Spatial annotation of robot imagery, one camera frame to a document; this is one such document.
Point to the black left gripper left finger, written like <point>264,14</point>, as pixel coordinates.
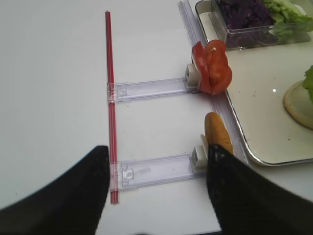
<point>70,205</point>

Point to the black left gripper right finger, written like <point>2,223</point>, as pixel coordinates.
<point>246,203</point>

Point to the green lettuce leaves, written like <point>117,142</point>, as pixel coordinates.
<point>285,12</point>

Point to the clear tomato pusher track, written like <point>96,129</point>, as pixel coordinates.
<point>126,92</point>

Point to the inner tomato slice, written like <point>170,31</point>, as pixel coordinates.
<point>220,74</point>

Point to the tomato slice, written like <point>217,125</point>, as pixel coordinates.
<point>201,65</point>
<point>220,74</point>

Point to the white tomato pusher block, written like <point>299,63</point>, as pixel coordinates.
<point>192,77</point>

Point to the outer tomato slice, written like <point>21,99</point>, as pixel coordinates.
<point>201,65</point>

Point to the clear bun pusher track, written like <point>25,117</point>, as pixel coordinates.
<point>128,175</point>

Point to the white bun pusher block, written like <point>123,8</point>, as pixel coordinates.
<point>199,156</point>

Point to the upright bun bottom half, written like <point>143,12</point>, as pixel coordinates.
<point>216,132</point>

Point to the bun bottom on tray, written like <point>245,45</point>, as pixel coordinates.
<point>298,104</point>

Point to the silver metal tray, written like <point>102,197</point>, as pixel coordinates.
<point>266,61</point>

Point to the clear plastic salad box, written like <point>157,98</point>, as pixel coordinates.
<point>277,34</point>

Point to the purple cabbage leaves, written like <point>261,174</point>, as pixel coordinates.
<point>241,14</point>

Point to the left red rail strip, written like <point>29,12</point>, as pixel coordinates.
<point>114,193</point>

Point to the left clear long rail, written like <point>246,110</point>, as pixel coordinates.
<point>219,102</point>

